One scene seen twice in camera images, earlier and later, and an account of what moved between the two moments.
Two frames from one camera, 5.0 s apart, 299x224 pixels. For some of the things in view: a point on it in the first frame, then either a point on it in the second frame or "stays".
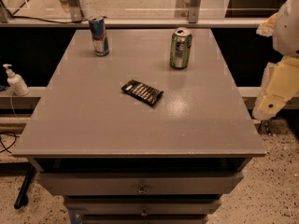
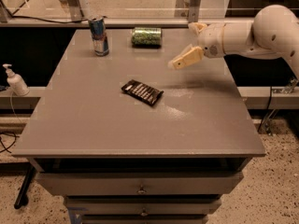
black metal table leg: [21, 198] stays
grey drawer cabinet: [140, 126] stays
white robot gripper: [288, 32] to [210, 42]
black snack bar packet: [142, 91] stays
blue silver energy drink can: [99, 36] stays
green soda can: [181, 43] to [146, 37]
